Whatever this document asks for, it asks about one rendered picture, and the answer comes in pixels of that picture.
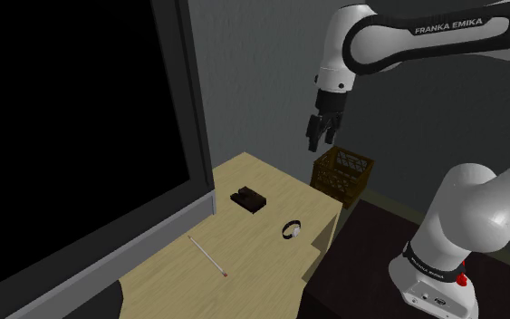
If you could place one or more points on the large dark window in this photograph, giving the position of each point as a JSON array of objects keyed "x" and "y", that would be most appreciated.
[{"x": 78, "y": 128}]

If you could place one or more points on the white pencil with red tip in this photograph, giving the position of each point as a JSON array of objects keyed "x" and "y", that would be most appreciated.
[{"x": 207, "y": 256}]

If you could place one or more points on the black flat box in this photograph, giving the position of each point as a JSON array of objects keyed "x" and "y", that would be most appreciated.
[{"x": 248, "y": 199}]

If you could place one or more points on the light wooden desk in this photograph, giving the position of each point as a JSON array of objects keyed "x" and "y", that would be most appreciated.
[{"x": 245, "y": 260}]

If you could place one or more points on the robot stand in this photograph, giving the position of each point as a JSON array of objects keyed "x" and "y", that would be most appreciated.
[{"x": 360, "y": 269}]

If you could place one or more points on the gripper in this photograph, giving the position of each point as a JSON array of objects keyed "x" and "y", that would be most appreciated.
[{"x": 330, "y": 102}]

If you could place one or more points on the black wristwatch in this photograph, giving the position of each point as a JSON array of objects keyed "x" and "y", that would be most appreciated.
[{"x": 290, "y": 230}]

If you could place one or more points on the brown lattice crate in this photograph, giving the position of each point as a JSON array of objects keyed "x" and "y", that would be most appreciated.
[{"x": 342, "y": 174}]

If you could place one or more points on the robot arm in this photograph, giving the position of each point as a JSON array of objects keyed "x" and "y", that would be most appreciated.
[{"x": 466, "y": 212}]

